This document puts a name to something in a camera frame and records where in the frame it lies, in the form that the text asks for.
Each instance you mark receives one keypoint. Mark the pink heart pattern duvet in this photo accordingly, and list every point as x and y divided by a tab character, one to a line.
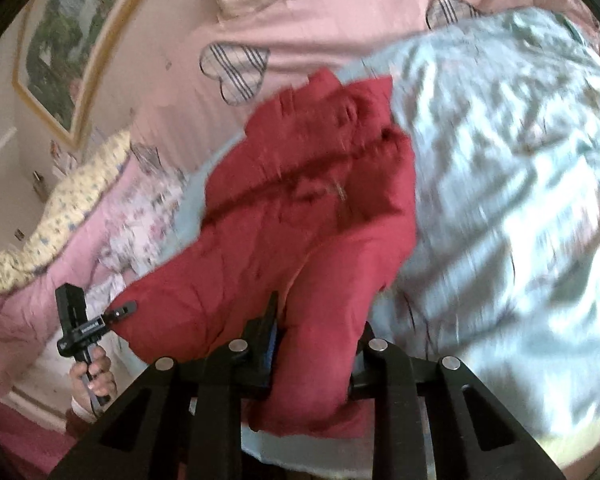
182	81

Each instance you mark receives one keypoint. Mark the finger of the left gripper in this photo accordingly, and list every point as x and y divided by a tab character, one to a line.
116	315

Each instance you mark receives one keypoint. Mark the framed landscape picture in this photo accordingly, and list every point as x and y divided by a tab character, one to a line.
63	48

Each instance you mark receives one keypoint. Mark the white floral cloth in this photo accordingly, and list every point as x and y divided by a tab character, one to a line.
137	229

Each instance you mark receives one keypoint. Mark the red quilted jacket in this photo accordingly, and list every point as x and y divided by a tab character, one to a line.
315	207

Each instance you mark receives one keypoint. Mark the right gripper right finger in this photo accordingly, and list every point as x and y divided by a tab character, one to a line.
386	376

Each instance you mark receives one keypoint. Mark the person's left hand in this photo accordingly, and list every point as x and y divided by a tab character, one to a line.
94	378

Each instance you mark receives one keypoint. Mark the yellow floral pillow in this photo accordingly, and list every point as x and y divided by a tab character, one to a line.
73	199

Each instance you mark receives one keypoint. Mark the light blue floral sheet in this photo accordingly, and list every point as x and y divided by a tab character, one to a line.
504	116

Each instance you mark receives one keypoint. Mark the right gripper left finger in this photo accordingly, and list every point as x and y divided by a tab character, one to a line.
238	371

